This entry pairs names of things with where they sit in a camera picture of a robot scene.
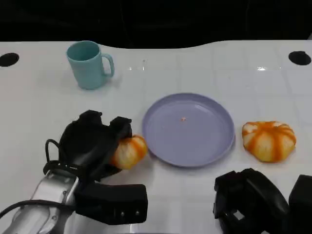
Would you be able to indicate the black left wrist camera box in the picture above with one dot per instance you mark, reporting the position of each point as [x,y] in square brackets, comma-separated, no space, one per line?
[112,202]

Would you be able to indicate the lilac plate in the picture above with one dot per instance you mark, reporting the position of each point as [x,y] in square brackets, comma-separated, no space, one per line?
[187,136]

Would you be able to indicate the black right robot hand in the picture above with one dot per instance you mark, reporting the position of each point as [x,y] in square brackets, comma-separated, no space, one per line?
[258,202]

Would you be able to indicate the orange and white bread roll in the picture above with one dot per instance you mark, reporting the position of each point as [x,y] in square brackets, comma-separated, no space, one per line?
[131,152]
[268,141]

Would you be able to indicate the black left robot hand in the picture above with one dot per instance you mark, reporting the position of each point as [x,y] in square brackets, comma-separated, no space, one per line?
[85,143]

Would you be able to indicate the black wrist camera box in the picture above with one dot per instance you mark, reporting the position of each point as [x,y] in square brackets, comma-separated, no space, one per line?
[112,202]
[302,202]

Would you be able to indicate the pale green mug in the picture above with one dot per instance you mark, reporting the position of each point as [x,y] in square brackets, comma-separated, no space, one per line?
[87,68]

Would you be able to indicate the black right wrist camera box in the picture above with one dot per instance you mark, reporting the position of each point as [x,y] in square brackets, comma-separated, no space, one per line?
[302,202]

